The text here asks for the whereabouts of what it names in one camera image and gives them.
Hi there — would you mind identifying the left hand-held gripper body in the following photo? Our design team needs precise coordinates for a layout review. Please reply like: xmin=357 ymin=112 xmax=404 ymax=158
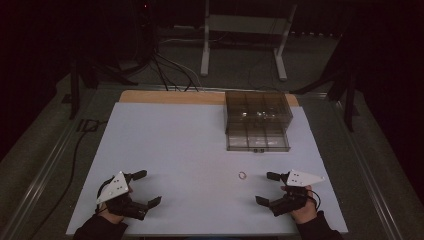
xmin=96 ymin=170 xmax=150 ymax=221

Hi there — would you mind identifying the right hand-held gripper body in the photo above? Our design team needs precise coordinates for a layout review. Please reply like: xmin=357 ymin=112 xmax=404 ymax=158
xmin=268 ymin=169 xmax=326 ymax=218

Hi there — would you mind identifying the transparent brown drawer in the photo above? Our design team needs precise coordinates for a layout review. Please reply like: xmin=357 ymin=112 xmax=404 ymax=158
xmin=226 ymin=128 xmax=291 ymax=153

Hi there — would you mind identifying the person's left hand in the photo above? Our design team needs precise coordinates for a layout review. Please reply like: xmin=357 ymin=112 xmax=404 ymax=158
xmin=97 ymin=206 xmax=126 ymax=225

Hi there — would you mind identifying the person's right hand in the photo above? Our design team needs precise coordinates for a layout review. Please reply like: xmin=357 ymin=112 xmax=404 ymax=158
xmin=288 ymin=185 xmax=318 ymax=225

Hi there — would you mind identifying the white table mat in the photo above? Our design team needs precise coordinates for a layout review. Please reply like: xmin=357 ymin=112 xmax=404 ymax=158
xmin=65 ymin=101 xmax=349 ymax=237

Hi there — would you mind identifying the black floor socket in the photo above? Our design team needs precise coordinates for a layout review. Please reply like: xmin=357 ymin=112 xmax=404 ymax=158
xmin=77 ymin=118 xmax=100 ymax=133

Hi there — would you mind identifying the transparent brown drawer case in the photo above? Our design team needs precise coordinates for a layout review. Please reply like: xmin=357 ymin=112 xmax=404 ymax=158
xmin=224 ymin=90 xmax=295 ymax=136

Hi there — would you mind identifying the black tripod stand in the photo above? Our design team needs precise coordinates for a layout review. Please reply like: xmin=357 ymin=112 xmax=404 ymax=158
xmin=289 ymin=31 xmax=361 ymax=133
xmin=68 ymin=54 xmax=139 ymax=120

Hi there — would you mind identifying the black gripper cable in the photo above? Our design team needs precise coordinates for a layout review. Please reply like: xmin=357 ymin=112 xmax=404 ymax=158
xmin=95 ymin=177 xmax=115 ymax=214
xmin=310 ymin=189 xmax=322 ymax=212

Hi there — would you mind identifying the black floor cable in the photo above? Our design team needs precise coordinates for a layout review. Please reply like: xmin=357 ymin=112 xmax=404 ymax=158
xmin=31 ymin=119 xmax=109 ymax=234

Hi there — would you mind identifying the metal floor rail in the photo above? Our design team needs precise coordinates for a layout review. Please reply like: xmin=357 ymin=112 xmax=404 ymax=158
xmin=333 ymin=98 xmax=406 ymax=240
xmin=0 ymin=123 xmax=84 ymax=240

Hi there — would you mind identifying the black cable bundle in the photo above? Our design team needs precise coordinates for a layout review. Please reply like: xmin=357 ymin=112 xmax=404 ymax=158
xmin=150 ymin=51 xmax=201 ymax=93

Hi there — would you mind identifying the white floor cable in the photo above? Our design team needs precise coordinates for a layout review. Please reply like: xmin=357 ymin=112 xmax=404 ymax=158
xmin=159 ymin=37 xmax=205 ymax=88

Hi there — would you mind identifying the white metal stand frame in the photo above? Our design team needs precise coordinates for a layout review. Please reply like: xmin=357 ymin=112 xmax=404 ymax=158
xmin=199 ymin=0 xmax=298 ymax=82

